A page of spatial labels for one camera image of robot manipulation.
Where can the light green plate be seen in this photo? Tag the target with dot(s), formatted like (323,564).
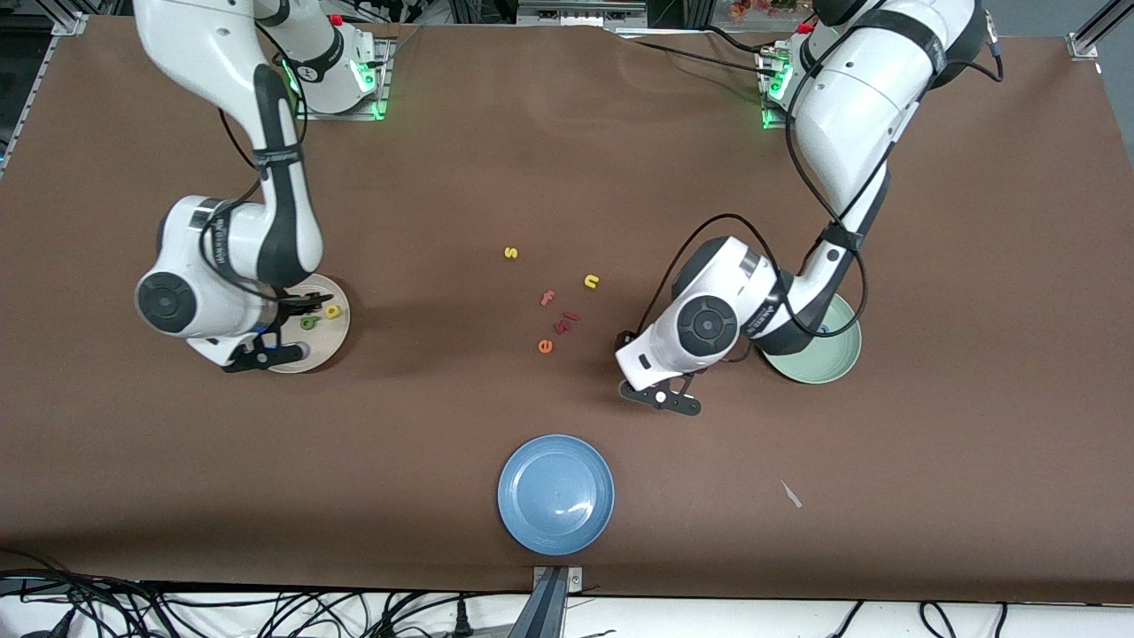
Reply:
(824,363)

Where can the blue plate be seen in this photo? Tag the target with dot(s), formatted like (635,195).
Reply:
(555,494)

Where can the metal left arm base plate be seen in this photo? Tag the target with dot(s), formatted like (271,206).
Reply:
(771,126)

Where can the grey camera mount pole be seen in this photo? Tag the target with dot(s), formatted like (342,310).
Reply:
(547,611)

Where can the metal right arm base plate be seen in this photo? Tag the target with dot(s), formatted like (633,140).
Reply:
(372,113)

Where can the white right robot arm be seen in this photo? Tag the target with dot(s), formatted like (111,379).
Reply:
(195,53)

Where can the brown table cover sheet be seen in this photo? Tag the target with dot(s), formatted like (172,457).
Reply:
(177,461)

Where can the beige brown plate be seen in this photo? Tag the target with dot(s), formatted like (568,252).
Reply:
(332,341)

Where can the white paper scrap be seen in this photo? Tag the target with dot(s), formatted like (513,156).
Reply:
(791,495)

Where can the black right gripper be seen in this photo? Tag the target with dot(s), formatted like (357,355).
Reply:
(290,310)

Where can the orange flowers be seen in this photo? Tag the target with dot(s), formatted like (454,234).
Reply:
(753,9)

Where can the aluminium frame bar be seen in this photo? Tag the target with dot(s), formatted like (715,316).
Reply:
(580,13)

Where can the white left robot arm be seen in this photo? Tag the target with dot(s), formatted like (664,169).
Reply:
(859,97)

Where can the aluminium table rail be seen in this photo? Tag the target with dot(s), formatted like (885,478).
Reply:
(69,24)
(1083,46)

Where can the black power plug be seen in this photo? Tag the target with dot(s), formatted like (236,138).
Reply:
(462,623)

